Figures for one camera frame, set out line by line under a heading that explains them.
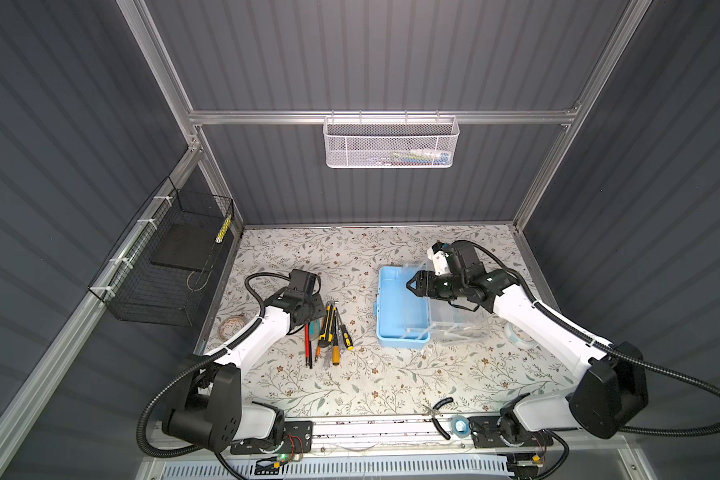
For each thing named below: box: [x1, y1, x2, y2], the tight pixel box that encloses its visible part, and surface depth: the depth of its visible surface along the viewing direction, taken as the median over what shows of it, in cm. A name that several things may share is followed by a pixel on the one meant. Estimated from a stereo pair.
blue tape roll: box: [450, 415, 471, 439], surface depth 76 cm
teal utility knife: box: [309, 318, 323, 340], surface depth 93 cm
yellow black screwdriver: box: [336, 307, 355, 351], surface depth 91 cm
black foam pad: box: [150, 222, 223, 272], surface depth 77 cm
